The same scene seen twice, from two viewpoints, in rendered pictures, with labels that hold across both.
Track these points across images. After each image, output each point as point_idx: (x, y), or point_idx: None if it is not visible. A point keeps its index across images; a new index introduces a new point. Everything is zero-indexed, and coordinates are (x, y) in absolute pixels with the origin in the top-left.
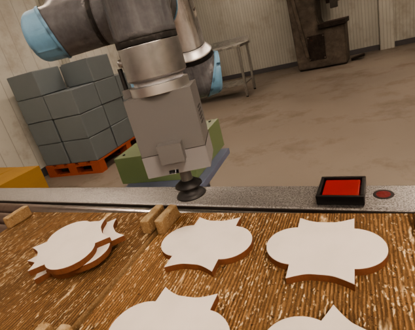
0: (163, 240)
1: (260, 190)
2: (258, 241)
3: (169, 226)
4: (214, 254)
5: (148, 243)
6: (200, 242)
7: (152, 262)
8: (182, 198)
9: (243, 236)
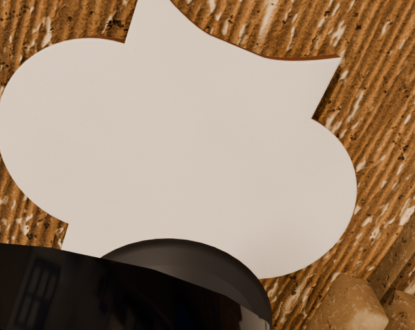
0: (348, 219)
1: None
2: None
3: (324, 301)
4: (141, 74)
5: (399, 253)
6: (199, 164)
7: (385, 130)
8: (225, 274)
9: (30, 154)
